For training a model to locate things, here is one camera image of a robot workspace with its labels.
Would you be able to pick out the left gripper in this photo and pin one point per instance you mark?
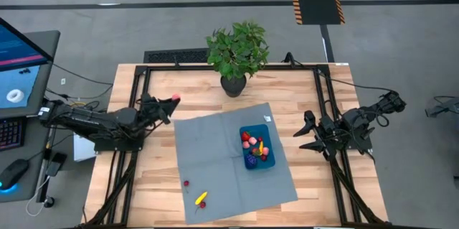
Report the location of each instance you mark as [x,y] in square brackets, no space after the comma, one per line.
[154,108]

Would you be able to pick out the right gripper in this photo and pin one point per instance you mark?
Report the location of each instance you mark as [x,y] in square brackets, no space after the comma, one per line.
[328,132]

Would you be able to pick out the pink toy peach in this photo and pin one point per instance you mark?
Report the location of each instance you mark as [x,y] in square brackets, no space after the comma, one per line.
[265,151]
[176,97]
[246,145]
[252,140]

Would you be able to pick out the blue plastic tupperware container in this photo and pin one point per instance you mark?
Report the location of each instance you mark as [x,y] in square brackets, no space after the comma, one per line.
[267,130]

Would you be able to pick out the yellow toy banana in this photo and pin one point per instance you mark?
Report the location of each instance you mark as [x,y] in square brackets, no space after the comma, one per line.
[201,198]
[261,146]

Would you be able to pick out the purple toy grape bunch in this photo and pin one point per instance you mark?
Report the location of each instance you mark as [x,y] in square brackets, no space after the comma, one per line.
[251,162]

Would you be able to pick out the grey cloth mat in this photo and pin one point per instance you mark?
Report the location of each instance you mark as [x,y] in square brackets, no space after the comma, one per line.
[215,164]

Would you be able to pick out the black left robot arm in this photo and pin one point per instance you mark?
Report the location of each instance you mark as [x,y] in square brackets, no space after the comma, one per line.
[89,121]

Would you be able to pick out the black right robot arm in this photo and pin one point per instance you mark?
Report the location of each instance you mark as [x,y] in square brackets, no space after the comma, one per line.
[358,121]

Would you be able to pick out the black floor vent grille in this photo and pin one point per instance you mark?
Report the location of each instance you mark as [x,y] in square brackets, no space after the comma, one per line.
[172,56]

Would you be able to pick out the green potted plant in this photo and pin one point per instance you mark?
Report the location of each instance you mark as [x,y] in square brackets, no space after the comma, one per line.
[236,51]

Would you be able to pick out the white box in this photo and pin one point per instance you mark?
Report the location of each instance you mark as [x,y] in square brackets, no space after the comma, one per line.
[82,148]

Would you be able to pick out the black smartphone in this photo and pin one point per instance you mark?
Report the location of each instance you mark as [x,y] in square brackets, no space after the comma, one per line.
[56,164]

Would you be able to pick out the black floor stand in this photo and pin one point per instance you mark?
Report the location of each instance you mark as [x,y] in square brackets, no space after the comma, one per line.
[444,107]

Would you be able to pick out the dark grey side desk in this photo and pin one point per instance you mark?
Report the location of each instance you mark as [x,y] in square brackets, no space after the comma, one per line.
[32,139]

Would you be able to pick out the tilted computer screen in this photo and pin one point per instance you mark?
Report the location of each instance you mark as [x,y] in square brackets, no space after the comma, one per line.
[18,78]

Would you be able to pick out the small black round object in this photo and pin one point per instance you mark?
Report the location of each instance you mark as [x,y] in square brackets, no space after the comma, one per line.
[49,202]

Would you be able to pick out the backlit black keyboard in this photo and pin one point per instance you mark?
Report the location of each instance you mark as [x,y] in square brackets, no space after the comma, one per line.
[9,134]

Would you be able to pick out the black computer mouse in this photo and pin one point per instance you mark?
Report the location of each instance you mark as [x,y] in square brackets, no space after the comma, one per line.
[12,173]

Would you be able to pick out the black table frame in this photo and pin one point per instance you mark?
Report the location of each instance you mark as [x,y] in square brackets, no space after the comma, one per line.
[179,67]

